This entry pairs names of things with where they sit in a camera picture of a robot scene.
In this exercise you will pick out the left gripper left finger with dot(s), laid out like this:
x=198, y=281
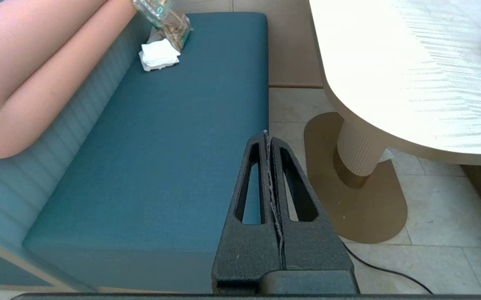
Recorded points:
x=244, y=250

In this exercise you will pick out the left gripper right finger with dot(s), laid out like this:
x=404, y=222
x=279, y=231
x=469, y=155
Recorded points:
x=311, y=246

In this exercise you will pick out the teal bench with snack packet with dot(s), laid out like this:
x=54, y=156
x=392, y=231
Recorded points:
x=161, y=146

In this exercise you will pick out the white folded napkins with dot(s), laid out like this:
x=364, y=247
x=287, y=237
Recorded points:
x=159, y=54

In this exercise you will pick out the clear snack packet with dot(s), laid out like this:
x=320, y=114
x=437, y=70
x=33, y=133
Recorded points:
x=169, y=25

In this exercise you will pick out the long pink bolster cushion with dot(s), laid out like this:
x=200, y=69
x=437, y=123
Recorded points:
x=36, y=62

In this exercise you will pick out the beige table pedestal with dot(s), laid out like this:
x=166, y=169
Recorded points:
x=361, y=208

